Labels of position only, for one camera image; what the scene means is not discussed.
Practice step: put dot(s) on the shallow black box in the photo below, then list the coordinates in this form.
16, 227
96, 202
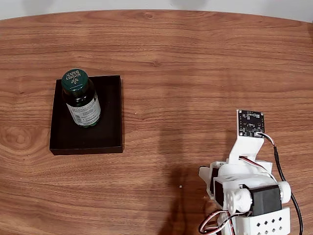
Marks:
107, 127

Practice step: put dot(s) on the camera board on white mount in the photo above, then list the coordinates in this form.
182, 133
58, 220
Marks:
250, 123

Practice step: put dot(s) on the green-capped dark pill bottle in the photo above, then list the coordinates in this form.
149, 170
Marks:
78, 98

